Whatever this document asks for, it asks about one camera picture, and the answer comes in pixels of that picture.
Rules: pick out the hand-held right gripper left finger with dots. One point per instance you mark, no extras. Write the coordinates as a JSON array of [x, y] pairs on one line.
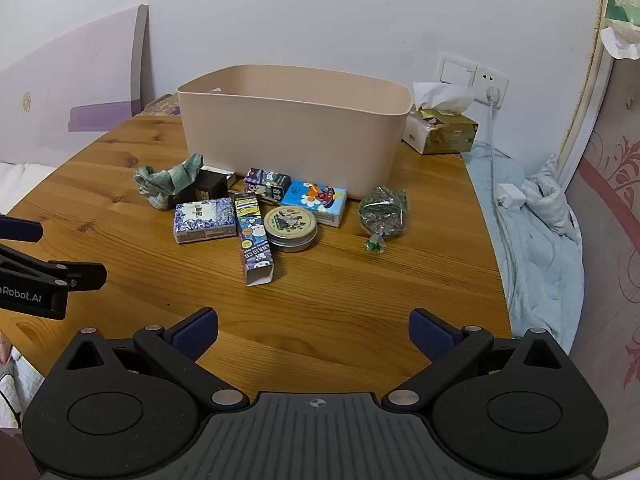
[[200, 325]]

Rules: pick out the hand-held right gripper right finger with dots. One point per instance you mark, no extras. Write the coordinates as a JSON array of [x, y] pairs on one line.
[[425, 330]]

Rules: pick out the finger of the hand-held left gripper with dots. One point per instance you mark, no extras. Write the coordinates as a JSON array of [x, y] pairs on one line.
[[85, 276], [20, 230]]

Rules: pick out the green dried herb bag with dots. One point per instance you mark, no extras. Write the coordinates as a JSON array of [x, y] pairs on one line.
[[382, 212]]

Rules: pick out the green checked cloth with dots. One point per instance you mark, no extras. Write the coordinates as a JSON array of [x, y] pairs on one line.
[[165, 180]]

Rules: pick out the round metal tin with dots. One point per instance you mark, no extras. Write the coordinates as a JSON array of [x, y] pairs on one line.
[[290, 225]]

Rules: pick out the blue cartoon tissue pack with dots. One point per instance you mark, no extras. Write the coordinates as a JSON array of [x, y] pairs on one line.
[[320, 200]]

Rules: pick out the beige plastic storage bin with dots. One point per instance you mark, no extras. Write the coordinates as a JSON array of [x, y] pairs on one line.
[[290, 130]]

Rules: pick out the white bedding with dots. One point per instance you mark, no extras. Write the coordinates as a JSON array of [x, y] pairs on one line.
[[20, 187]]

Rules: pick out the white quilted cloth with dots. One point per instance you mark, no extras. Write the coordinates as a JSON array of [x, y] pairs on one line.
[[15, 395]]

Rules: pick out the long blue cartoon box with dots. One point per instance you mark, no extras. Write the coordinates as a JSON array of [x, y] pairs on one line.
[[252, 240]]

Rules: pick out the blue white patterned box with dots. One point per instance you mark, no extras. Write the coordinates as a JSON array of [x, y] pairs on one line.
[[202, 220]]

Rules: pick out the light blue blanket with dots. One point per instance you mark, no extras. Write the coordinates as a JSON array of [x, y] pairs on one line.
[[540, 270]]

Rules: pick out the small black box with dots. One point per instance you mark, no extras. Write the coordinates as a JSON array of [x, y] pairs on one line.
[[207, 187]]

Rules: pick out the small purple cartoon box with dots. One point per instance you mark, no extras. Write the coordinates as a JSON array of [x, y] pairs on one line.
[[267, 182]]

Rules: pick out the white charger adapter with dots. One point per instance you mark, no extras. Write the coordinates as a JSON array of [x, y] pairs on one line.
[[511, 195]]

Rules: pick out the pink purple headboard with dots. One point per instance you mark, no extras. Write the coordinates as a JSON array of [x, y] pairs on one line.
[[75, 75]]

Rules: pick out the brown patterned cloth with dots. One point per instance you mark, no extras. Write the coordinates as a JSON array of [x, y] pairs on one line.
[[162, 105]]

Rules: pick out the gold tissue pack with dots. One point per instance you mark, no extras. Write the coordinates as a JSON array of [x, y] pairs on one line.
[[445, 132]]

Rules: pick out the white power plug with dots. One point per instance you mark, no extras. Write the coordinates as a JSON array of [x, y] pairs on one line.
[[494, 96]]

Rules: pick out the crumpled white plastic bag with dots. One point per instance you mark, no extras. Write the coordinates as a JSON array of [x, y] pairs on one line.
[[620, 42]]

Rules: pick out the white wall socket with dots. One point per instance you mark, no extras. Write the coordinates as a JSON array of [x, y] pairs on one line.
[[492, 77]]

